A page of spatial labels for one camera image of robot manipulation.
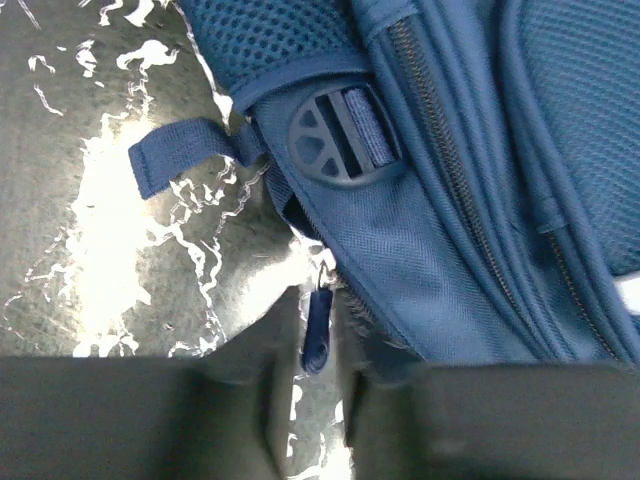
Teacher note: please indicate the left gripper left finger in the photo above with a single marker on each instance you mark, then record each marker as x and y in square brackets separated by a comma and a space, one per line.
[222, 416]

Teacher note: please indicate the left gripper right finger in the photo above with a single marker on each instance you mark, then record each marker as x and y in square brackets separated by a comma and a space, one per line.
[409, 419]

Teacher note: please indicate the navy blue student backpack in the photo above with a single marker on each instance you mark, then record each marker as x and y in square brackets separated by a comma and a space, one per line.
[473, 166]

